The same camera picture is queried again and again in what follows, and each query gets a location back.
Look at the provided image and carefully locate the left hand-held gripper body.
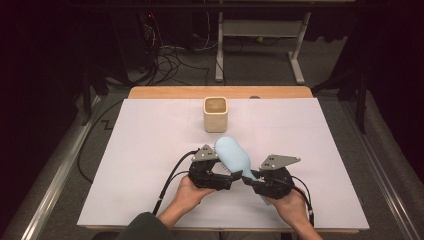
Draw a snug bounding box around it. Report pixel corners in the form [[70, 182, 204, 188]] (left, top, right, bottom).
[[188, 143, 233, 192]]

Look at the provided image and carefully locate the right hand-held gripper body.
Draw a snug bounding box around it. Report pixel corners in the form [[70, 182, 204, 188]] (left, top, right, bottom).
[[254, 153, 302, 200]]

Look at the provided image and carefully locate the light blue hairbrush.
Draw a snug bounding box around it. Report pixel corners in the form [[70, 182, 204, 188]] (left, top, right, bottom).
[[214, 135, 272, 206]]

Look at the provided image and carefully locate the beige square cup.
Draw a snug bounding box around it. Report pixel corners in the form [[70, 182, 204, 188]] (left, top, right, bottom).
[[202, 96, 229, 134]]

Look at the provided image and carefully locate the person's left hand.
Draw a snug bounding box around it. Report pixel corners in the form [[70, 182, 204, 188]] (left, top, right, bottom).
[[171, 175, 214, 218]]

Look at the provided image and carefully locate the person's right hand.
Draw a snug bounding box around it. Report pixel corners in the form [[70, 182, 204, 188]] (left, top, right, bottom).
[[266, 192, 310, 225]]

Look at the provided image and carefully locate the white table cover board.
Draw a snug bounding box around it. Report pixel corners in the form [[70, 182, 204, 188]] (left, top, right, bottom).
[[77, 97, 370, 231]]

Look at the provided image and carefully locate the dark green sleeve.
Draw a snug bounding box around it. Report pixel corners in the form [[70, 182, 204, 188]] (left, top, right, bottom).
[[114, 211, 178, 240]]

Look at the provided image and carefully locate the wooden table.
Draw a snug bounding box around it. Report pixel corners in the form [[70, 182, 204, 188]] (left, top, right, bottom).
[[127, 85, 314, 100]]

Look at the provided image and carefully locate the black metal stand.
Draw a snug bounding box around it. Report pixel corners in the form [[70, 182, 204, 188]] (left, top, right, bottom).
[[80, 63, 110, 127], [311, 63, 368, 135]]

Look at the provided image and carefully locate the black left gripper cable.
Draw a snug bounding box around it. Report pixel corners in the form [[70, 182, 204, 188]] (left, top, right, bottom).
[[152, 149, 198, 216]]

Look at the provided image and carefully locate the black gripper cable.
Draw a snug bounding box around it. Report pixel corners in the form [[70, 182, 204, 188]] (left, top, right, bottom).
[[292, 184, 315, 228], [152, 149, 198, 216]]

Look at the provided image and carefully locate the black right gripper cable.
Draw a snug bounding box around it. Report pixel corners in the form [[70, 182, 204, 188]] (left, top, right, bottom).
[[292, 184, 315, 228]]

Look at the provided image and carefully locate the silver metal floor rail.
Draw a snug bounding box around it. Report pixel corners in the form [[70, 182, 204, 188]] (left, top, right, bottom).
[[19, 95, 102, 240], [339, 99, 422, 240]]

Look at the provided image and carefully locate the tangle of black cables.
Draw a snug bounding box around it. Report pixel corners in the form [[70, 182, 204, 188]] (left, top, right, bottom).
[[141, 19, 212, 87]]

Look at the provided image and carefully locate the black floor cable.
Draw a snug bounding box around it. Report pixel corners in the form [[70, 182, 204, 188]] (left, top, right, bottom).
[[76, 99, 125, 184]]

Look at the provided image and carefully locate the white metal desk frame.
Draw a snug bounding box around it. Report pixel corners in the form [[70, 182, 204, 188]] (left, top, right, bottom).
[[214, 11, 312, 86]]

